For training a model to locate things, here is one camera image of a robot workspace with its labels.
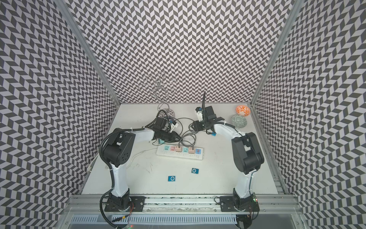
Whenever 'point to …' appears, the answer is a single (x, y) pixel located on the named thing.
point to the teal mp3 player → (214, 133)
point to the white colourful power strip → (169, 151)
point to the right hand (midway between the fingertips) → (195, 127)
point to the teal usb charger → (160, 141)
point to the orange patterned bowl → (243, 110)
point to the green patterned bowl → (238, 121)
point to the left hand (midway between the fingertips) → (181, 140)
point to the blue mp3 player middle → (195, 170)
